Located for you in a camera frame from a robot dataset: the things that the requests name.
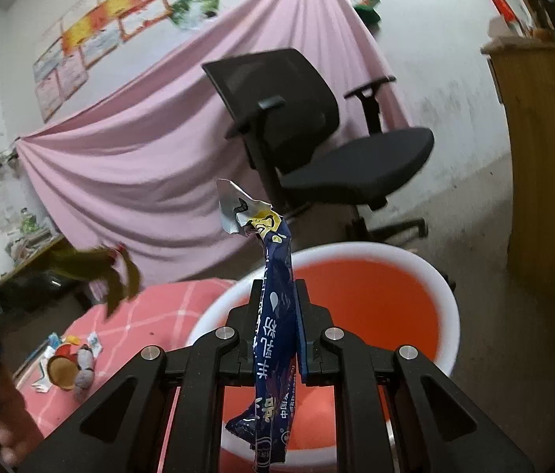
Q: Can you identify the wooden cabinet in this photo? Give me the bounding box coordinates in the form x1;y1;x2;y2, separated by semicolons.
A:
479;38;555;311

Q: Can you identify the green wall photo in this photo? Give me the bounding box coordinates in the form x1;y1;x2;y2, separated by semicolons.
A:
170;0;222;31

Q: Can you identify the pink hanging cloth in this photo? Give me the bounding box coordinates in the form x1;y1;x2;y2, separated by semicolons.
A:
17;0;409;291

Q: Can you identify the wooden desk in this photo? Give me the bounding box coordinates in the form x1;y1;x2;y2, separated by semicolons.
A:
0;234;70;299

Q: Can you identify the pink checked tablecloth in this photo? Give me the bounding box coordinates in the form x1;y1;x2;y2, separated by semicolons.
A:
14;278;239;456

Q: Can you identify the blue snack wrapper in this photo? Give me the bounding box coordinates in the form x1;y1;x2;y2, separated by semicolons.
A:
216;178;303;469

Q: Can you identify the green and red wall ornament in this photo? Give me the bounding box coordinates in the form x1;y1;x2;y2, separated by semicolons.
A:
353;0;383;24

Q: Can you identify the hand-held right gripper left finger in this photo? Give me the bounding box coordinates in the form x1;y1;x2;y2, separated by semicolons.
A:
19;280;266;473

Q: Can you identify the red hanging ornament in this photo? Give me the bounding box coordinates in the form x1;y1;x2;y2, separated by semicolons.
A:
486;0;519;24

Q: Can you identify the row of wall posters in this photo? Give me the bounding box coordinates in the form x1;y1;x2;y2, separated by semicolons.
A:
32;0;171;124

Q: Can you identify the pile of papers and packets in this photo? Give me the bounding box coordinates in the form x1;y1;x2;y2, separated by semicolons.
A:
6;206;58;263

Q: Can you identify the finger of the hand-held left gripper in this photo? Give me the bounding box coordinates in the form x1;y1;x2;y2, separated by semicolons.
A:
11;259;84;306

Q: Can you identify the orange and white plastic basin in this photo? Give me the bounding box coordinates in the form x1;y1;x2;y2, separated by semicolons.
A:
185;242;460;469

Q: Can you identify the black office chair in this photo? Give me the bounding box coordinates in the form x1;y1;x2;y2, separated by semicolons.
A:
201;48;456;292

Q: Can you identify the person's left hand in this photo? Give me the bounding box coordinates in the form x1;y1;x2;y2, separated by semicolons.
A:
0;352;46;469

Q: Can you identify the grey crumpled wrapper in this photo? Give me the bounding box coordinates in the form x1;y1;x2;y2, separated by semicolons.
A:
73;349;97;402

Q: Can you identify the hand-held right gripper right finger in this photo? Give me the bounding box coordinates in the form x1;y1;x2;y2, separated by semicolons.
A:
293;280;537;473

